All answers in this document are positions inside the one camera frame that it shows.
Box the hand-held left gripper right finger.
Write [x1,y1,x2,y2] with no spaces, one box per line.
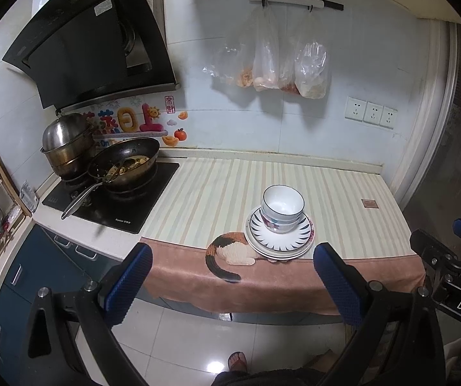
[313,242,447,386]

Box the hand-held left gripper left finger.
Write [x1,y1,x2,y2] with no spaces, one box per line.
[17,242,153,386]

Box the grey floral white plate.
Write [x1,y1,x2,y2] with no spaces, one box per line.
[250,247,312,263]

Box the blue leaf pattern plate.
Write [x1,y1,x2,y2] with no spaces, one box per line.
[248,206,312,252]

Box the pink floral white plate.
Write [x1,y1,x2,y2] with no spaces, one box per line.
[244,213,316,259]

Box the colourful dotted white bowl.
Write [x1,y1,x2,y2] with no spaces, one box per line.
[260,208,303,234]

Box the dark rimmed white bowl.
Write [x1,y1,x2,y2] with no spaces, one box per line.
[261,185,306,220]

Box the black cooktop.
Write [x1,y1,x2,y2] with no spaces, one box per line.
[41,161,180,234]

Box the blue kitchen cabinet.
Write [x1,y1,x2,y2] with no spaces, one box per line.
[0,224,108,372]

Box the dark metal wok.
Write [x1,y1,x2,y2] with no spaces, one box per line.
[61,137,161,221]

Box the sliding glass door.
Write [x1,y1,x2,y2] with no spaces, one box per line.
[392,18,461,230]

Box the person's leg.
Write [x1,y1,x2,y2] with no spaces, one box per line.
[212,365,330,386]

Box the cooked food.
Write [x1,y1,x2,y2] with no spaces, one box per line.
[102,155,151,178]

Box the person's foot in sandal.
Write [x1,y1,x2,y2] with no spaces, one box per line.
[228,351,249,374]

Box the striped cat print mat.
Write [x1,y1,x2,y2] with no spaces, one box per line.
[140,157,427,315]

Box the wooden cutting board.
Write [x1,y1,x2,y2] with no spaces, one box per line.
[0,153,33,218]

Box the stainless steel lidded pot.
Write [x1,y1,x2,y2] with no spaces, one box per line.
[40,113,99,178]

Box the clear plastic bag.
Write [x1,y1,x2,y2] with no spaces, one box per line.
[279,20,302,96]
[294,8,330,99]
[252,6,282,92]
[202,8,256,89]

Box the black range hood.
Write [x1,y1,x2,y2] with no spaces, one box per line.
[2,0,182,110]

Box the white wall socket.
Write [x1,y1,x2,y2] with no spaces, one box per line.
[379,106,399,130]
[344,96,367,122]
[364,101,385,126]

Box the colourful lettering wall sticker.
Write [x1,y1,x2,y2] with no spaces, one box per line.
[88,102,167,139]

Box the wall hook rail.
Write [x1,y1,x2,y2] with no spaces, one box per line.
[249,0,344,12]

